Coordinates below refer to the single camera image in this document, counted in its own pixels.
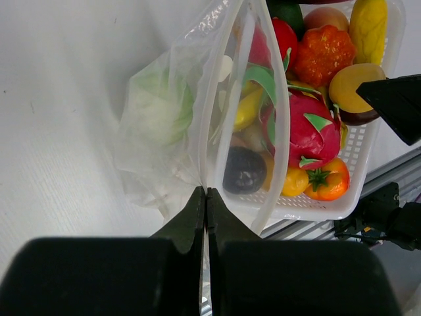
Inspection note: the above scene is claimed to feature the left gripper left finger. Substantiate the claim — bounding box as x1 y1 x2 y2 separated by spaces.
151 186 206 255

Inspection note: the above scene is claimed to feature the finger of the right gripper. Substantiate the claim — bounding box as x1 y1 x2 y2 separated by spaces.
357 74 420 145

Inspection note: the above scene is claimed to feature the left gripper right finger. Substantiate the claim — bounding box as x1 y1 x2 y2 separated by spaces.
205 188 261 250

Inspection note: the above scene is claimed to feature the yellow mango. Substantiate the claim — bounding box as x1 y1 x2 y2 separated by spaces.
329 63 386 114

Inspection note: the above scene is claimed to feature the orange pumpkin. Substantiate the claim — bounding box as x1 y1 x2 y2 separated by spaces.
293 24 357 88

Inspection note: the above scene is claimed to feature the orange peach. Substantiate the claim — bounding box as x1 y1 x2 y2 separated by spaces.
303 7 349 32

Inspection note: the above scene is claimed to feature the clear zip top bag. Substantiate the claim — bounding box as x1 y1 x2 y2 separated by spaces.
114 1 290 233

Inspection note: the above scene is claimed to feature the green cabbage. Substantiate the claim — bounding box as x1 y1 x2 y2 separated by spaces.
118 63 195 147

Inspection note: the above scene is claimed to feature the white plastic basket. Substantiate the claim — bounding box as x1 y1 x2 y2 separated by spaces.
216 0 407 223

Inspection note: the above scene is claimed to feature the dark purple mangosteen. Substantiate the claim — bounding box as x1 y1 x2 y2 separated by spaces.
222 146 267 195

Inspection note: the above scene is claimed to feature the yellow corn cob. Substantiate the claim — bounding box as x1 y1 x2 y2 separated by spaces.
349 0 388 65

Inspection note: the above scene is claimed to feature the yellow lemon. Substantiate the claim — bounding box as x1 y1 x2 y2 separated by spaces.
281 168 309 197

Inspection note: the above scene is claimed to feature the pink dragon fruit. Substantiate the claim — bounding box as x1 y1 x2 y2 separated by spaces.
241 64 343 171

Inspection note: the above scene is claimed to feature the red orange persimmon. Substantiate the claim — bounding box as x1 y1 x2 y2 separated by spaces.
304 157 351 201

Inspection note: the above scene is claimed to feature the red tomato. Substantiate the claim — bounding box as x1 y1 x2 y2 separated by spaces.
248 18 299 72

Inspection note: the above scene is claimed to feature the green avocado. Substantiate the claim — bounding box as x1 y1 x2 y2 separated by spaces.
266 0 305 40

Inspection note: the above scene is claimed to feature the right black mount plate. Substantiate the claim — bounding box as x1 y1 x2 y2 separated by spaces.
334 182 420 251

